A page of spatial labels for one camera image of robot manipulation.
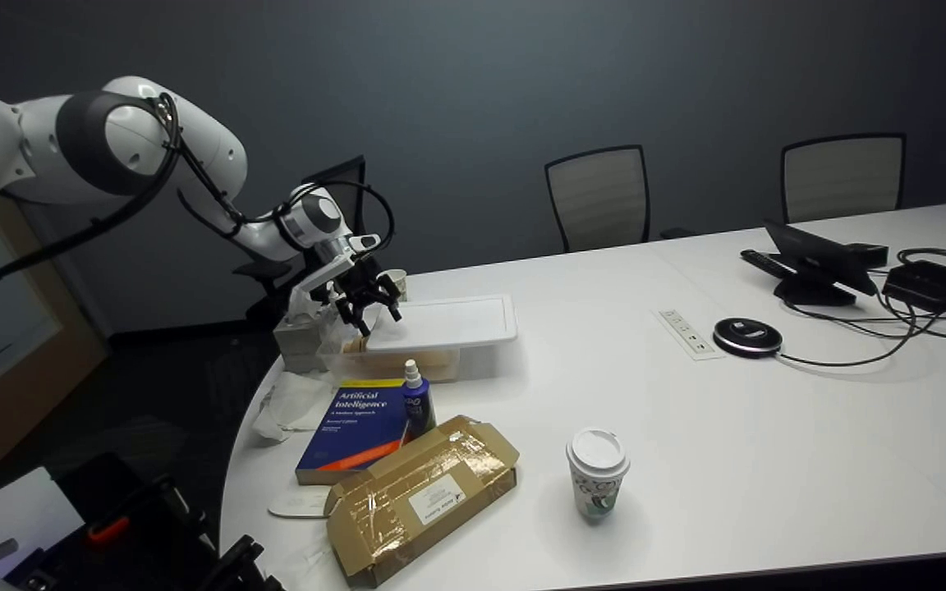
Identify black conference device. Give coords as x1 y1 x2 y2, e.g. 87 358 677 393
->
738 223 891 308

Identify lidded paper coffee cup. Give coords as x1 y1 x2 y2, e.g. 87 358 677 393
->
564 422 633 525

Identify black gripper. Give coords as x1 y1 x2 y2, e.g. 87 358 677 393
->
312 251 408 340

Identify white paper slip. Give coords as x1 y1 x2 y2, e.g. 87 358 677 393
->
267 493 329 521

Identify grey office chair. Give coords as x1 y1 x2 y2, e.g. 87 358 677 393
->
779 131 910 227
543 141 655 255

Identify black equipment case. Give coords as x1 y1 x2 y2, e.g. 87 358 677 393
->
9 451 286 591

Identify blue and orange book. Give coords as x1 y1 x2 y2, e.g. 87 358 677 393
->
291 376 420 489

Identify black cables and devices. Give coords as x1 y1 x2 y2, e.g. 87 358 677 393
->
772 247 946 370

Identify flat brown cardboard box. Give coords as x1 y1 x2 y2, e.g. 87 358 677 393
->
323 412 522 587

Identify round black speaker puck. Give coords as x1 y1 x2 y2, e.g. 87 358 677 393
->
710 316 785 360

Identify tissue box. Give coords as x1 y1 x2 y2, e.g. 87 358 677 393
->
274 284 350 376

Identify white paper sheet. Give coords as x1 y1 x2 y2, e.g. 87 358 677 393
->
0 462 89 580

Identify translucent plastic box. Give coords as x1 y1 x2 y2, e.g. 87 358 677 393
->
329 331 499 386

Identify black power adapter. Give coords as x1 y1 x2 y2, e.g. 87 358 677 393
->
880 260 946 312

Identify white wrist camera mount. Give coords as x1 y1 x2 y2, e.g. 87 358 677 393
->
286 230 383 308

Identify small dark bottle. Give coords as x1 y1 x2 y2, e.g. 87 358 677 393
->
399 358 438 442

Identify crumpled white napkin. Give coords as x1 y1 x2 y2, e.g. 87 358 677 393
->
246 367 331 447

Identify white box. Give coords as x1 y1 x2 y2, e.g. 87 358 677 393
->
366 284 522 358

